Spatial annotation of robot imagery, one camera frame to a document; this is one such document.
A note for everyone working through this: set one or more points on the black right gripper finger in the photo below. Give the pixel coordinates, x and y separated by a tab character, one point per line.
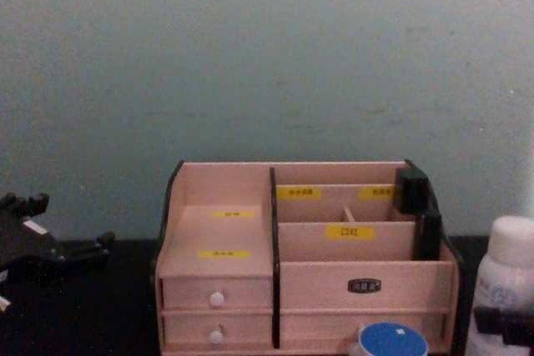
507	324

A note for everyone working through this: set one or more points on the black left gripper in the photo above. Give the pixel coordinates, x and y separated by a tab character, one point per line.
25	252

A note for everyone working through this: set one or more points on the white plastic bottle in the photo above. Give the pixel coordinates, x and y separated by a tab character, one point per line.
507	272

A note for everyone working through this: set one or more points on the black table cloth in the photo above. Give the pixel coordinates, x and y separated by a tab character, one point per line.
104	314

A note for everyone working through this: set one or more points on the jar with blue lid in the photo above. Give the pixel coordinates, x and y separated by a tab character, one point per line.
392	341

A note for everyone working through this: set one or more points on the tall black lipstick tube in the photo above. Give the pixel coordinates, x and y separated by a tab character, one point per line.
429	237

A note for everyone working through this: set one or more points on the pale wooden desk organizer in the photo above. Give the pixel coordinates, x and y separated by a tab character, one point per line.
350	277

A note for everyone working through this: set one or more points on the wooden drawer with white knob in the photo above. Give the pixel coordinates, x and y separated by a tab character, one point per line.
246	329
246	291

